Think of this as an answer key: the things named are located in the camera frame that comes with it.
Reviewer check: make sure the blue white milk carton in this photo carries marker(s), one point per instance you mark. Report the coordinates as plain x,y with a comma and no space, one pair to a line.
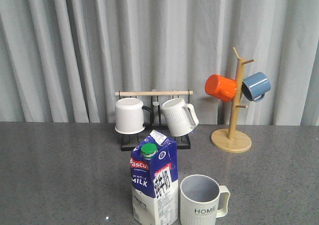
154,175

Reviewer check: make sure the cream HOME mug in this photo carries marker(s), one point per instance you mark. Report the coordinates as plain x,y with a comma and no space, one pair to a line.
202,200

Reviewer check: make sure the white ribbed mug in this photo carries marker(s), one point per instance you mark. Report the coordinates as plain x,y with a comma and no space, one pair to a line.
180,116

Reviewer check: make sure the orange mug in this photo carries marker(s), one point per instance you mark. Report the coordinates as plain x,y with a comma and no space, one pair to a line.
221,87

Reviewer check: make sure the wooden mug tree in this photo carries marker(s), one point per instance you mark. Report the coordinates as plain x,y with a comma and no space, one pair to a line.
230,139

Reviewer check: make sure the blue mug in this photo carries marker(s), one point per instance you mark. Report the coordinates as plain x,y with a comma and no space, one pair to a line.
256,86

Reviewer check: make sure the grey curtain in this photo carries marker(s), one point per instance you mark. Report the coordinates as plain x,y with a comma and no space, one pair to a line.
64,60

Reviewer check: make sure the black wire mug rack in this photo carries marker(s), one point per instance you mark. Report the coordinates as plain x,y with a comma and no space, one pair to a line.
128,142

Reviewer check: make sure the white mug black handle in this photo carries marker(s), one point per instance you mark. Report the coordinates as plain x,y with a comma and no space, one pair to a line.
130,116

